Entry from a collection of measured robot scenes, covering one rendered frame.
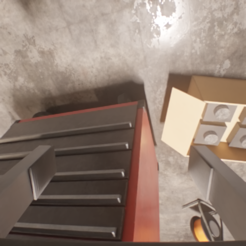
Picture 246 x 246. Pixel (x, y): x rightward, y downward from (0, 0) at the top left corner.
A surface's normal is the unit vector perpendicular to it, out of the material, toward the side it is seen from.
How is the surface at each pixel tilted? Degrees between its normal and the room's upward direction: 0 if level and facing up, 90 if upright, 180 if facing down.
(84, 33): 0
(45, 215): 90
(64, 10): 0
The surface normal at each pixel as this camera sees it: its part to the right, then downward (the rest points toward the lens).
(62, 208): -0.25, -0.77
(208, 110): -0.13, 0.62
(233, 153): 0.02, -0.77
